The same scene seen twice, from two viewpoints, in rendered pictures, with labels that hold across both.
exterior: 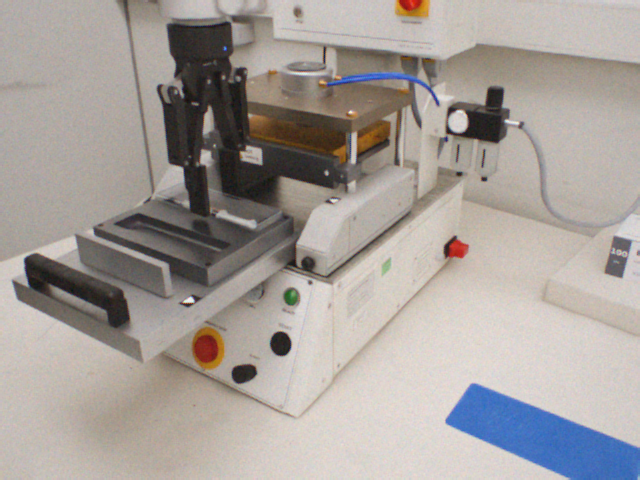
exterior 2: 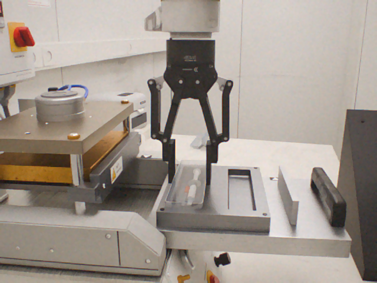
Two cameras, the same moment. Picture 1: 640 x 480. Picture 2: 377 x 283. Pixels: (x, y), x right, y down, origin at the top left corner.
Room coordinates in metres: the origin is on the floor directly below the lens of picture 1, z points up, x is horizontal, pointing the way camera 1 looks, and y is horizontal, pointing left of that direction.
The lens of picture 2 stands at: (1.02, 0.64, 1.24)
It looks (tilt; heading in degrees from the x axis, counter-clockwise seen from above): 17 degrees down; 242
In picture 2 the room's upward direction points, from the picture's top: straight up
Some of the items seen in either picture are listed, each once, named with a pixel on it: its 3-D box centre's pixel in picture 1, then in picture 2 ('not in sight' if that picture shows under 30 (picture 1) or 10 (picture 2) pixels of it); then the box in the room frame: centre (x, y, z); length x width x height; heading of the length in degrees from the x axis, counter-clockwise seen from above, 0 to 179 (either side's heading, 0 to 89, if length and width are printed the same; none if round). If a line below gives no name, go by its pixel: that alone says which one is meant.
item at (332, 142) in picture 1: (311, 120); (66, 139); (0.93, 0.01, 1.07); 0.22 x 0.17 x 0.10; 56
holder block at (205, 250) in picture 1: (195, 229); (214, 192); (0.72, 0.16, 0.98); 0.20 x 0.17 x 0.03; 56
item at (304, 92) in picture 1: (329, 105); (51, 127); (0.95, -0.02, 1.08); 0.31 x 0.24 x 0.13; 56
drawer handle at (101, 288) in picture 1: (74, 287); (326, 193); (0.57, 0.27, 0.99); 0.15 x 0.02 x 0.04; 56
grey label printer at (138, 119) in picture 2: not in sight; (118, 111); (0.53, -1.03, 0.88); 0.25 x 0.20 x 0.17; 132
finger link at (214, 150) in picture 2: (185, 174); (220, 147); (0.72, 0.17, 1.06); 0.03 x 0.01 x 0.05; 146
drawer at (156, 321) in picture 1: (169, 252); (242, 200); (0.68, 0.19, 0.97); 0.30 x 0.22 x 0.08; 146
